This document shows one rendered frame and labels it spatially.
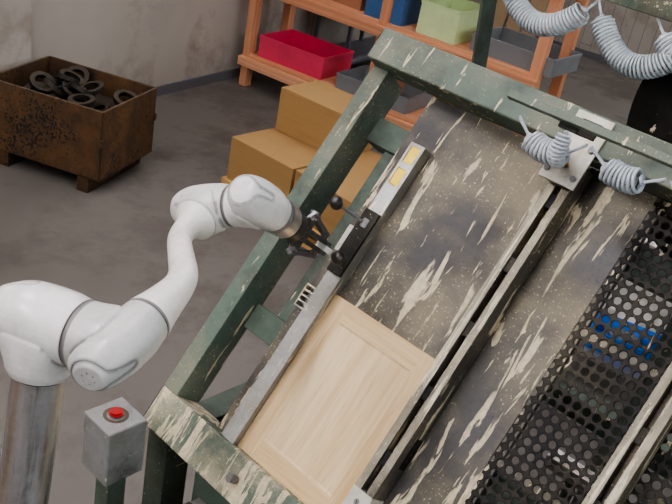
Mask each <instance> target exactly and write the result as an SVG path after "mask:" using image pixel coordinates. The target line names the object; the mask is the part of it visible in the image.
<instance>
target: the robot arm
mask: <svg viewBox="0 0 672 504"><path fill-rule="evenodd" d="M170 213H171V216H172V218H173V220H174V221H175V223H174V224H173V226H172V228H171V229H170V231H169V234H168V238H167V252H168V268H169V271H168V274H167V276H166V277H165V278H164V279H163V280H161V281H160V282H159V283H157V284H156V285H154V286H152V287H151V288H149V289H148V290H146V291H144V292H143V293H141V294H139V295H137V296H135V297H134V298H132V299H130V300H129V301H128V302H127V303H125V304H124V305H123V306H119V305H114V304H108V303H103V302H99V301H96V300H93V299H91V298H89V297H87V296H86V295H84V294H82V293H79V292H77V291H74V290H71V289H69V288H66V287H63V286H59V285H56V284H52V283H49V282H44V281H38V280H23V281H19V282H12V283H8V284H4V285H2V286H0V352H1V355H2V358H3V363H4V367H5V369H6V371H7V373H8V375H9V376H10V385H9V393H8V402H7V410H6V418H5V427H4V435H3V443H2V452H1V460H0V504H48V501H49V494H50V487H51V480H52V472H53V465H54V458H55V451H56V444H57V437H58V429H59V422H60V415H61V408H62V401H63V394H64V386H65V380H67V378H68V377H69V376H70V375H71V376H72V378H73V379H74V380H75V381H76V382H77V383H78V384H79V385H80V386H82V387H83V388H85V389H88V390H91V391H103V390H106V389H109V388H111V387H114V386H116V385H118V384H120V383H121V382H123V381H125V380H126V379H128V378H129V377H130V376H132V375H133V374H134V373H136V372H137V371H138V370H139V369H140V368H141V367H142V366H143V365H144V364H145V363H146V362H147V361H148V360H149V359H150V358H151V357H152V356H153V355H154V354H155V353H156V352H157V350H158V349H159V347H160V345H161V344H162V343H163V341H164V340H165V339H166V337H167V336H168V335H169V333H170V331H171V329H172V328H173V326H174V324H175V322H176V320H177V319H178V317H179V316H180V314H181V312H182V311H183V309H184V308H185V306H186V305H187V303H188V301H189V300H190V298H191V296H192V295H193V293H194V291H195V288H196V285H197V282H198V266H197V262H196V258H195V253H194V249H193V245H192V241H193V240H194V239H197V240H205V239H208V238H209V237H211V236H213V235H215V234H218V233H220V232H223V231H225V229H226V228H231V227H244V228H252V229H257V230H260V229H263V230H266V231H267V232H269V233H271V234H273V235H276V236H278V237H279V238H281V239H283V238H284V239H285V240H287V243H288V244H289V247H288V248H286V250H285V252H286V253H287V254H289V255H291V256H292V257H293V256H297V255H299V256H304V257H309V258H316V256H317V254H318V253H319V254H320V255H322V256H325V255H326V254H328V255H330V256H331V255H332V253H333V252H334V251H333V250H332V249H330V247H331V246H332V244H331V243H329V242H328V241H327V238H328V237H329V236H330V234H329V232H328V230H327V229H326V227H325V225H324V224H323V222H322V221H321V216H320V213H318V212H316V211H315V210H313V209H312V210H311V211H310V214H309V215H303V214H302V213H301V211H300V209H299V208H298V207H297V206H296V205H295V204H293V203H292V202H291V201H290V200H289V199H287V198H286V196H285V194H284V193H283V192H282V191H281V190H280V189H279V188H277V187H276V186H275V185H274V184H272V183H271V182H269V181H267V180H266V179H264V178H262V177H259V176H256V175H250V174H244V175H240V176H238V177H236V178H235V179H234V180H233V181H232V182H231V183H230V184H224V183H210V184H200V185H194V186H190V187H187V188H185V189H183V190H181V191H179V192H178V193H177V194H176V195H175V196H174V197H173V199H172V201H171V204H170ZM312 221H313V223H314V224H315V226H316V228H317V229H318V231H319V232H320V234H321V235H318V234H317V233H316V232H314V231H313V230H312ZM310 235H311V236H312V237H314V238H315V239H316V240H318V241H317V244H313V243H312V242H310V241H309V240H308V237H309V236H310ZM303 243H304V244H306V245H307V246H309V247H310V248H311V250H307V249H302V248H297V247H295V246H296V245H300V244H303Z"/></svg>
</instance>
